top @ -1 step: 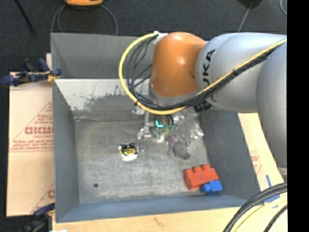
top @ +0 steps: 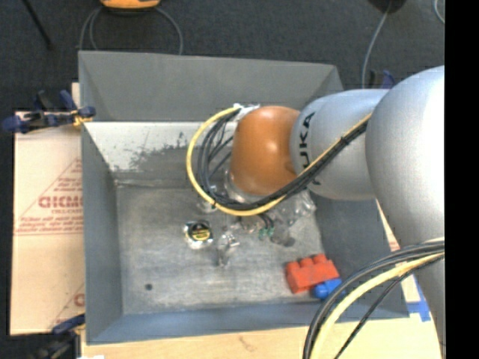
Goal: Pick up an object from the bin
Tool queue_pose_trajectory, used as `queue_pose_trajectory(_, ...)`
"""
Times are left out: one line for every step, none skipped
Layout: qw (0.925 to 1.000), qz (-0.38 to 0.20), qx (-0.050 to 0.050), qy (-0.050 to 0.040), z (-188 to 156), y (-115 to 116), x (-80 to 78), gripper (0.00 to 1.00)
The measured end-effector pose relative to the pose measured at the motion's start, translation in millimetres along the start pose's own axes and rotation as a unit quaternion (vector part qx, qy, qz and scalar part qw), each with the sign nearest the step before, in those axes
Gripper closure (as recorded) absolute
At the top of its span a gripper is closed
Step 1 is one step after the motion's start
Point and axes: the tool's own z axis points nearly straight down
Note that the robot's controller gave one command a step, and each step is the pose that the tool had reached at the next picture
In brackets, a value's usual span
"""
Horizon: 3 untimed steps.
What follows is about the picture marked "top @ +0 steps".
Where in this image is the red toy building brick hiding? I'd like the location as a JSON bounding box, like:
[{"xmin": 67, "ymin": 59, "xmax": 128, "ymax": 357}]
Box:
[{"xmin": 285, "ymin": 253, "xmax": 341, "ymax": 295}]

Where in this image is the blue toy building brick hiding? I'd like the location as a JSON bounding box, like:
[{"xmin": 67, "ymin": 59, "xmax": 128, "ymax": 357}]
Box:
[{"xmin": 311, "ymin": 277, "xmax": 344, "ymax": 301}]

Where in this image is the brown cardboard board red print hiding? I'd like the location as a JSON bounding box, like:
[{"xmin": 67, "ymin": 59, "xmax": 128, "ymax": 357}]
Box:
[{"xmin": 9, "ymin": 82, "xmax": 88, "ymax": 337}]

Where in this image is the grey metal bin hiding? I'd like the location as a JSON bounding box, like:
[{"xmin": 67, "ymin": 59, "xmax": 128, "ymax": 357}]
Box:
[{"xmin": 77, "ymin": 49, "xmax": 411, "ymax": 346}]

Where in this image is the round silver tin yellow label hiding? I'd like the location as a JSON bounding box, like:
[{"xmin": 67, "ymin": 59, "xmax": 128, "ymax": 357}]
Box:
[{"xmin": 183, "ymin": 219, "xmax": 215, "ymax": 251}]

